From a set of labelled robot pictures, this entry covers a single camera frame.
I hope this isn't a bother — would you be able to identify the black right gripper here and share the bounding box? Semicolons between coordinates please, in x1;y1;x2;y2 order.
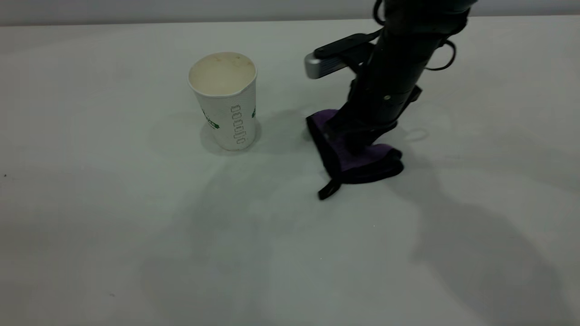
324;78;423;156

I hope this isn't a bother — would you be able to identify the purple cloth with black trim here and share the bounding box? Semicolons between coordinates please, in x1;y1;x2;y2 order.
306;109;405;201

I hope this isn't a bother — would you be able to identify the white paper coffee cup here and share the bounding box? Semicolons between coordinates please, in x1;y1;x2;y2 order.
187;51;258;152

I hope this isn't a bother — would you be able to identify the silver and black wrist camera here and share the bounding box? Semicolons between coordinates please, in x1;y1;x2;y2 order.
304;33;382;80

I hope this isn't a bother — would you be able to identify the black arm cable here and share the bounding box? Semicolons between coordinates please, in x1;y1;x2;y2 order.
424;38;457;72

